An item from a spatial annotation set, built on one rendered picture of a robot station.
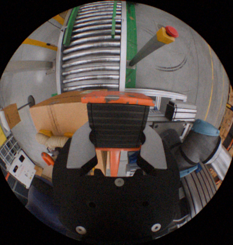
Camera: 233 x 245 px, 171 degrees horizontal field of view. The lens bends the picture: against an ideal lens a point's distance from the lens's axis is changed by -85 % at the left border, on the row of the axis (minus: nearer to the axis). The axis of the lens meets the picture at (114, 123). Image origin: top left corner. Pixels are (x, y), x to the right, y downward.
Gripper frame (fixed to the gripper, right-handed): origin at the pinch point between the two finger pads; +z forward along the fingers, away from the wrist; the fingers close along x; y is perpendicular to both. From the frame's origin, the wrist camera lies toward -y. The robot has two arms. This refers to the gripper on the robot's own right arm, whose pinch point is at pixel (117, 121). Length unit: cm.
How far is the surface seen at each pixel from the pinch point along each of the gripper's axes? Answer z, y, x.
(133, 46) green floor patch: 121, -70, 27
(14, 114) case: 46, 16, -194
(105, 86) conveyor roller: 65, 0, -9
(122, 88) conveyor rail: 61, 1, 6
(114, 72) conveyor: 71, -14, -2
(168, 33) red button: 17.8, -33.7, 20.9
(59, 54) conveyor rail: 61, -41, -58
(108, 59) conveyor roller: 66, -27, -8
